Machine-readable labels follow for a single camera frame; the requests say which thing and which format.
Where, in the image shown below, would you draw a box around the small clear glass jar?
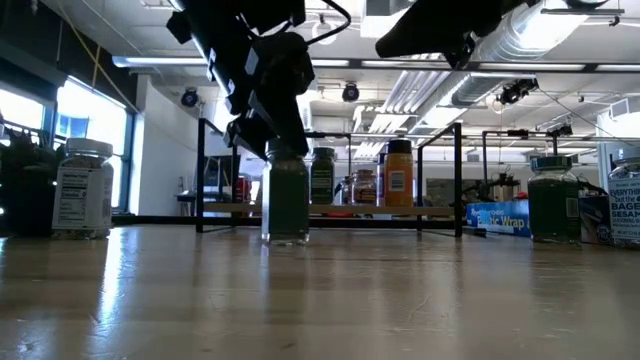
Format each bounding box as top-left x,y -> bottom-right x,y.
339,174 -> 354,206

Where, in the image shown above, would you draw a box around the purple-label spice jar black lid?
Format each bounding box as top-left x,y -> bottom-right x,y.
376,152 -> 387,206

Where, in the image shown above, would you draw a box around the small glass jar yellow label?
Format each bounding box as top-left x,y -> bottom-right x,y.
351,168 -> 378,206

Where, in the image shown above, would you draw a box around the white-lidded bagel seasoning jar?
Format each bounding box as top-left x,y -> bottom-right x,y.
607,157 -> 640,250

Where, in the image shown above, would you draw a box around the potted succulent black pot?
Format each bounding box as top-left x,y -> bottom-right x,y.
0,127 -> 60,238

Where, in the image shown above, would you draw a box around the white ceiling ring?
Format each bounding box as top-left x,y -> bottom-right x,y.
311,13 -> 339,47

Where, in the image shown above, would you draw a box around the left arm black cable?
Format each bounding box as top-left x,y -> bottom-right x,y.
277,0 -> 352,47

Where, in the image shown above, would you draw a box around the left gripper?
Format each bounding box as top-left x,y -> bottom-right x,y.
223,32 -> 317,161

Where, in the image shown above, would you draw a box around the green-lidded oregano jar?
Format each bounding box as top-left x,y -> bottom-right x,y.
310,146 -> 337,206

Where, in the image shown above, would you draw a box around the orange spice jar black lid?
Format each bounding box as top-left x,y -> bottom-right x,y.
384,138 -> 415,208

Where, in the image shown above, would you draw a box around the black table frame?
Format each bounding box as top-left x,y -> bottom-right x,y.
112,214 -> 466,230

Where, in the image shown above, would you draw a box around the overhead light bar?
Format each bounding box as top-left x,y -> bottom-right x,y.
112,56 -> 640,72

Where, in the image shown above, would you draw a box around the black wire rack wooden shelf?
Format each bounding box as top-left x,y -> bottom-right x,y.
196,118 -> 464,239

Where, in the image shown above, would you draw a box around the blue plastic wrap box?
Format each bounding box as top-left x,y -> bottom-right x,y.
465,194 -> 614,246

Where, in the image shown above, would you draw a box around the black background frame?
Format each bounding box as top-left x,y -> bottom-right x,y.
482,122 -> 574,201
304,131 -> 352,206

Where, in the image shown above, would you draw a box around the red background object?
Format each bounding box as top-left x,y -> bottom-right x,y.
236,173 -> 252,204

